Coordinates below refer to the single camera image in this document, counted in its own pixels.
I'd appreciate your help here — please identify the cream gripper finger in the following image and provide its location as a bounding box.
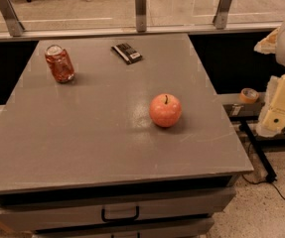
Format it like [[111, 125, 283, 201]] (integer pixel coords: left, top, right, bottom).
[[254, 28, 279, 55], [256, 74, 285, 137]]

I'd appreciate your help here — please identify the red coke can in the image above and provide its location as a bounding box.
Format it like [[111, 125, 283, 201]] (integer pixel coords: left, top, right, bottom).
[[45, 45, 74, 83]]

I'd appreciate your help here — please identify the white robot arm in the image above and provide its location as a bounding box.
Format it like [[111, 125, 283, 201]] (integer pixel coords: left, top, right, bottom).
[[254, 20, 285, 137]]

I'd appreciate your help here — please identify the roll of tan tape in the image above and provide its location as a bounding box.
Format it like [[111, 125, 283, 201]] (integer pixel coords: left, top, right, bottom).
[[239, 88, 259, 104]]

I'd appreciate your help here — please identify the black metal stand leg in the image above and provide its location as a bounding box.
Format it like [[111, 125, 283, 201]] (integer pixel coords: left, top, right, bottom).
[[239, 120, 277, 183]]

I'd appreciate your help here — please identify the red apple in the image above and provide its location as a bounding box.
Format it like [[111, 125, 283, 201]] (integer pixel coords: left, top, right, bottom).
[[149, 93, 182, 128]]

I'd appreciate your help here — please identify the black snack bar packet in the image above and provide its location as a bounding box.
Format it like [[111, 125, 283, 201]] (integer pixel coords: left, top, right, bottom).
[[111, 43, 142, 64]]

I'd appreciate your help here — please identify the grey lower drawer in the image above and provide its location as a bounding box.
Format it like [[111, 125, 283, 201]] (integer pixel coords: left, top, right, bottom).
[[32, 218, 214, 238]]

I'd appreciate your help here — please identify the grey drawer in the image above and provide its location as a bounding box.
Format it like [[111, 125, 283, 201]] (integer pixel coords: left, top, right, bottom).
[[32, 218, 214, 238], [0, 187, 235, 231]]

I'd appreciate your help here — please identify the grey upper drawer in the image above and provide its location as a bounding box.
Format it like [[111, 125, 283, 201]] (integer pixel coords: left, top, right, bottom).
[[0, 187, 235, 231]]

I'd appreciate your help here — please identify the right metal railing bracket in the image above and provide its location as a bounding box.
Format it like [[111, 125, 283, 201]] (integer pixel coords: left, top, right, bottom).
[[213, 0, 232, 29]]

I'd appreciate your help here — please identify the metal railing bracket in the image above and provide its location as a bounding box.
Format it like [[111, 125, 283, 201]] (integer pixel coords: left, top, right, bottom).
[[213, 0, 232, 29], [0, 0, 25, 37], [135, 0, 147, 32]]

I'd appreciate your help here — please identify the middle metal railing bracket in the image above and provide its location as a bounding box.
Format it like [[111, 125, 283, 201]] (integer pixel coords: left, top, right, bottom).
[[135, 0, 147, 32]]

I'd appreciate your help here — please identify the left metal railing bracket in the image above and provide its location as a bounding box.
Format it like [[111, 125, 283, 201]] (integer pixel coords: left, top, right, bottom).
[[0, 0, 25, 37]]

